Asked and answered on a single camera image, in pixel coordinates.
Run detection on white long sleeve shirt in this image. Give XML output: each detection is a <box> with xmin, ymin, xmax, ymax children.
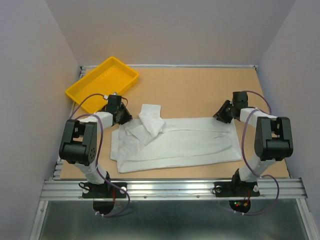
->
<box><xmin>110</xmin><ymin>104</ymin><xmax>242</xmax><ymax>173</ymax></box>

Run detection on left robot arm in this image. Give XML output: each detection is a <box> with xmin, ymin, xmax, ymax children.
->
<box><xmin>59</xmin><ymin>101</ymin><xmax>132</xmax><ymax>197</ymax></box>

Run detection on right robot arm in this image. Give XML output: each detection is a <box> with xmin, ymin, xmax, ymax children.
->
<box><xmin>212</xmin><ymin>100</ymin><xmax>294</xmax><ymax>198</ymax></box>

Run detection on yellow plastic tray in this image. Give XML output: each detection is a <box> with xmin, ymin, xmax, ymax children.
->
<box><xmin>65</xmin><ymin>56</ymin><xmax>140</xmax><ymax>104</ymax></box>

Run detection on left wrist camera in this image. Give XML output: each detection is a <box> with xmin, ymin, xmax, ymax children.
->
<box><xmin>104</xmin><ymin>94</ymin><xmax>122</xmax><ymax>113</ymax></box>

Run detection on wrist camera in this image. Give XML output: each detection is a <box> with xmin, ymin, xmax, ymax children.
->
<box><xmin>232</xmin><ymin>91</ymin><xmax>249</xmax><ymax>109</ymax></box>
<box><xmin>104</xmin><ymin>94</ymin><xmax>122</xmax><ymax>113</ymax></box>

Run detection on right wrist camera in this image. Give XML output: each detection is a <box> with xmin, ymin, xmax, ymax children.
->
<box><xmin>232</xmin><ymin>91</ymin><xmax>249</xmax><ymax>109</ymax></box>

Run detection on aluminium back rail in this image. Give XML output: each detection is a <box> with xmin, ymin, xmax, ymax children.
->
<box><xmin>79</xmin><ymin>64</ymin><xmax>258</xmax><ymax>72</ymax></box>

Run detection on aluminium rail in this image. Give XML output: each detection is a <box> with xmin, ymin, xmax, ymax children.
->
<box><xmin>51</xmin><ymin>66</ymin><xmax>87</xmax><ymax>180</ymax></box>
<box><xmin>79</xmin><ymin>64</ymin><xmax>258</xmax><ymax>72</ymax></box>
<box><xmin>40</xmin><ymin>178</ymin><xmax>308</xmax><ymax>202</ymax></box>

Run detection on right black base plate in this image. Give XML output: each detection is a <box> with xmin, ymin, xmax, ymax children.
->
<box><xmin>212</xmin><ymin>181</ymin><xmax>260</xmax><ymax>198</ymax></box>

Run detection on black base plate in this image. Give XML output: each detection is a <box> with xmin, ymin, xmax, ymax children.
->
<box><xmin>212</xmin><ymin>181</ymin><xmax>260</xmax><ymax>198</ymax></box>
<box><xmin>78</xmin><ymin>182</ymin><xmax>127</xmax><ymax>199</ymax></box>

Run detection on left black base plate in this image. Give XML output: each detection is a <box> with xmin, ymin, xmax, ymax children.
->
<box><xmin>78</xmin><ymin>182</ymin><xmax>127</xmax><ymax>199</ymax></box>

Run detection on aluminium left side rail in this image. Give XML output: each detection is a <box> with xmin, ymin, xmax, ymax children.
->
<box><xmin>51</xmin><ymin>66</ymin><xmax>87</xmax><ymax>180</ymax></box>

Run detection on aluminium front rail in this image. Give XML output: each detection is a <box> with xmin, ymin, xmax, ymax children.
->
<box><xmin>40</xmin><ymin>178</ymin><xmax>308</xmax><ymax>202</ymax></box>

